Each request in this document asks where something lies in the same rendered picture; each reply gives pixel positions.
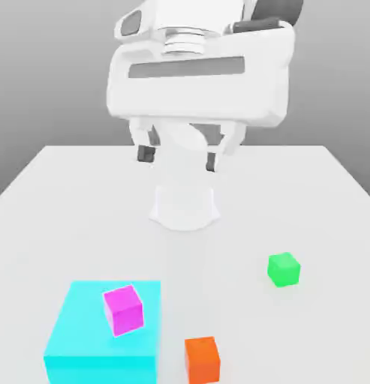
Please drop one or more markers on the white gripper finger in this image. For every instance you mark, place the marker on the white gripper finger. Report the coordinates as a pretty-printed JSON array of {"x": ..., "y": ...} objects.
[
  {"x": 140, "y": 135},
  {"x": 229, "y": 141}
]

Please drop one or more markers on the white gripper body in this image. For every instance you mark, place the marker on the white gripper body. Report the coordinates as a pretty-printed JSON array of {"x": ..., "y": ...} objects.
[{"x": 196, "y": 96}]

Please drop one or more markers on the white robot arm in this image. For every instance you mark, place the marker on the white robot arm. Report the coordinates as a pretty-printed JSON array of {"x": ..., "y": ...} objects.
[{"x": 184, "y": 210}]

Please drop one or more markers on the small green cube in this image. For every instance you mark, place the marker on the small green cube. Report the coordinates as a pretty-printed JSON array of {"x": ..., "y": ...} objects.
[{"x": 283, "y": 270}]

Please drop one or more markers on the small magenta cube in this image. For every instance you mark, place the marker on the small magenta cube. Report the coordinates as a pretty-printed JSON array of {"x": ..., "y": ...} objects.
[{"x": 124, "y": 312}]

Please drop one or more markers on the small orange cube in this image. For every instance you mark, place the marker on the small orange cube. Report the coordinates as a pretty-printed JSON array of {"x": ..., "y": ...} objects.
[{"x": 202, "y": 360}]

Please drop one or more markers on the large cyan box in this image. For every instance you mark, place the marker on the large cyan box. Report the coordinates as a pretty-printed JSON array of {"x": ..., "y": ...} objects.
[{"x": 82, "y": 339}]

